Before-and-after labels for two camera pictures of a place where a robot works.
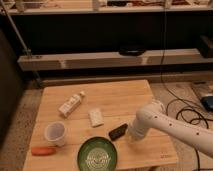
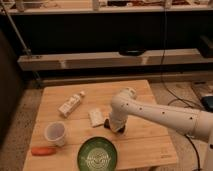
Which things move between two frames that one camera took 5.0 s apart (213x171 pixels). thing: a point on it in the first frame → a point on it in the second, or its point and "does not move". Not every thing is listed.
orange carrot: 43,151 does not move
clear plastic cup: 54,132 does not move
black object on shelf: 132,50 does not move
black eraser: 116,133 → 118,125
